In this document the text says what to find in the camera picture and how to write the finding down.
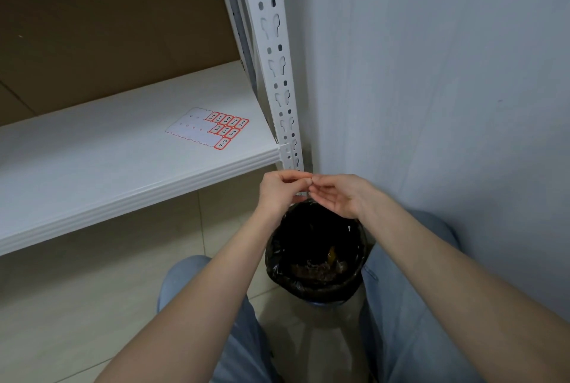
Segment trash bin with black bag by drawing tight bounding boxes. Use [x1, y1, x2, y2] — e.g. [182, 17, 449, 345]
[265, 199, 371, 308]

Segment person's right leg in jeans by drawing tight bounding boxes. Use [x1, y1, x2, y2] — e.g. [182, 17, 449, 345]
[359, 209, 487, 383]

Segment person's right hand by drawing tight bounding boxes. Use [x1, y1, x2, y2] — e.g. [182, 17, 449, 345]
[309, 174, 382, 221]

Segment brown trash scraps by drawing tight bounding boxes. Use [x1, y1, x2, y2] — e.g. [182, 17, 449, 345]
[289, 248, 353, 284]

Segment white slotted metal shelf post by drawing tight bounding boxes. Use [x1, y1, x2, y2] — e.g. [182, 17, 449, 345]
[232, 0, 311, 199]

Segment white red label sticker sheet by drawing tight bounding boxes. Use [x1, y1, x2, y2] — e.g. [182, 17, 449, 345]
[166, 107, 250, 151]

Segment person's left forearm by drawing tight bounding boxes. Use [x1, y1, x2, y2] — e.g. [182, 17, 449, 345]
[94, 205, 288, 383]

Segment grey metal shelf post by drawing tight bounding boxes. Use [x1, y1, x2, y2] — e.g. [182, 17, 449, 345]
[211, 0, 260, 98]

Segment person's left hand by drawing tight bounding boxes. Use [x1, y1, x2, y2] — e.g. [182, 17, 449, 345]
[257, 171, 313, 219]

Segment white shelf board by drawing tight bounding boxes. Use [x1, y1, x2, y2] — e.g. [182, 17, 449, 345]
[0, 60, 281, 257]

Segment person's leg in jeans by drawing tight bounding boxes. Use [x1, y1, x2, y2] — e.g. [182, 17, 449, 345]
[359, 209, 487, 383]
[157, 255, 279, 383]

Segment brown cardboard panel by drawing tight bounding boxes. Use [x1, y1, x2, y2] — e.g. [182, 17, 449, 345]
[0, 0, 244, 128]

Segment person's left leg in jeans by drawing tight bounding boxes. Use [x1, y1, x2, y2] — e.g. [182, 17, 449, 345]
[157, 255, 279, 383]

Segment person's right forearm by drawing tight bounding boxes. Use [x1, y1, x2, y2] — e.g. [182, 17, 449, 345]
[356, 195, 570, 383]

